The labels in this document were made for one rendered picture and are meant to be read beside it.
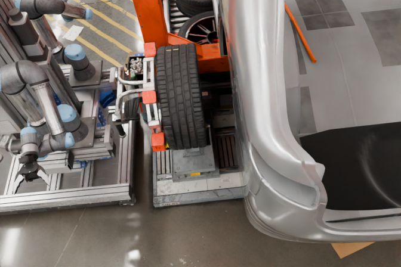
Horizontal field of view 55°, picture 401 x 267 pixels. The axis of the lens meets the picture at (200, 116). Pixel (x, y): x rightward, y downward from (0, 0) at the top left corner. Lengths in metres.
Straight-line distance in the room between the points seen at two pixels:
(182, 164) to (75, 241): 0.97
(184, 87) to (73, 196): 1.30
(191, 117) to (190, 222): 1.05
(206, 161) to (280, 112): 1.59
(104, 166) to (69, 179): 0.27
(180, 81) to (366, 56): 1.11
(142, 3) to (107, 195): 1.36
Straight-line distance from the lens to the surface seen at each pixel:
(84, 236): 3.10
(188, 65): 2.17
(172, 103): 2.12
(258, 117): 1.37
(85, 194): 2.97
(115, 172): 2.99
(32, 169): 1.94
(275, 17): 1.54
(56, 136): 2.08
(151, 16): 2.58
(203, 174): 2.90
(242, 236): 2.90
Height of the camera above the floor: 2.76
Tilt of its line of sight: 55 degrees down
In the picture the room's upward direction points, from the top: 8 degrees counter-clockwise
